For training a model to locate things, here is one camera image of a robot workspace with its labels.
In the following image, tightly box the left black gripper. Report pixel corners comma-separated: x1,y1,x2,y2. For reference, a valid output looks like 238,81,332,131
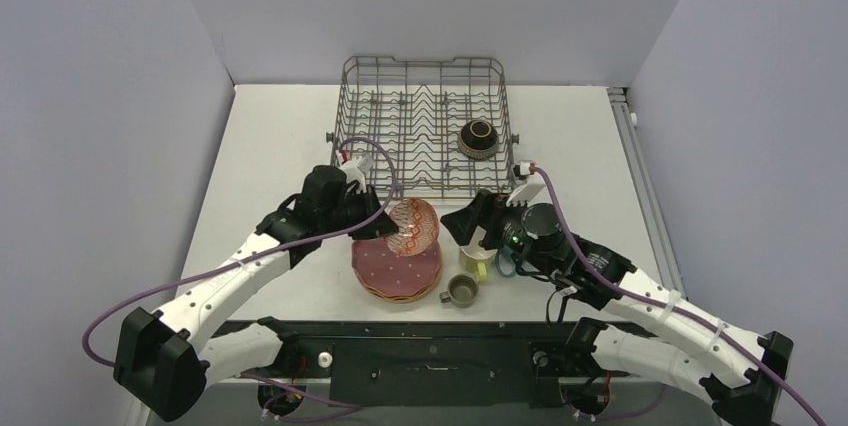
320,185,398,240

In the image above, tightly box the orange patterned small bowl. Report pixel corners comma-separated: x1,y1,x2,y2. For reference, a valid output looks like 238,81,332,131
385,198,440,257

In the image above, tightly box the dark brown glazed bowl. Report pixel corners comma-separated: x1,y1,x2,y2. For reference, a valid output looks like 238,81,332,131
457,119,499,161

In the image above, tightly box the grey wire dish rack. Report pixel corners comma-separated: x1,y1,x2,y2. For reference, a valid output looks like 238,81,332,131
326,55,519,200

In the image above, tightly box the blue handled white mug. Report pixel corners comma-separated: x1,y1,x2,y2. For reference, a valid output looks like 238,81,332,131
492,247,517,278

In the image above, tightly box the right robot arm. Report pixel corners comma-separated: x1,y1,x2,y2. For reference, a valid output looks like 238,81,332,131
440,190,794,425

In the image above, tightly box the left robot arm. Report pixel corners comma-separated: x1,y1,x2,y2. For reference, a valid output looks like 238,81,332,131
113,160,398,422

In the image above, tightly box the yellow green mug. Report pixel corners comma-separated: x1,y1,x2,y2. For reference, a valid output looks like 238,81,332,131
458,244,497,282

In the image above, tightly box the pink polka dot plate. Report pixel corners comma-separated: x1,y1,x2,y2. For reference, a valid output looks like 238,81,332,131
351,239,443,296

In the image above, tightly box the small grey cup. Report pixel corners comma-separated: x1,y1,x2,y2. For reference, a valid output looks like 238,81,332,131
439,273,479,308

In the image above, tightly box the yellow plate under pink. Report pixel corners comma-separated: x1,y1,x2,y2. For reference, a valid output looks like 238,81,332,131
358,276,441,304

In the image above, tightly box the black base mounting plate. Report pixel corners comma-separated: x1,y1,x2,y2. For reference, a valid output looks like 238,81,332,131
256,320,607,407

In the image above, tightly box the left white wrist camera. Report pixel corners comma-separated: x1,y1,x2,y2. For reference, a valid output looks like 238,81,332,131
335,151,374,193

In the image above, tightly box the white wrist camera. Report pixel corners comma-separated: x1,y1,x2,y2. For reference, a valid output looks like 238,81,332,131
335,151,374,193
506,161,546,207

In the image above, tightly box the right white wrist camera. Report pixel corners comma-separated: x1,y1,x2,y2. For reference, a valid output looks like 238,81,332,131
506,161,546,207

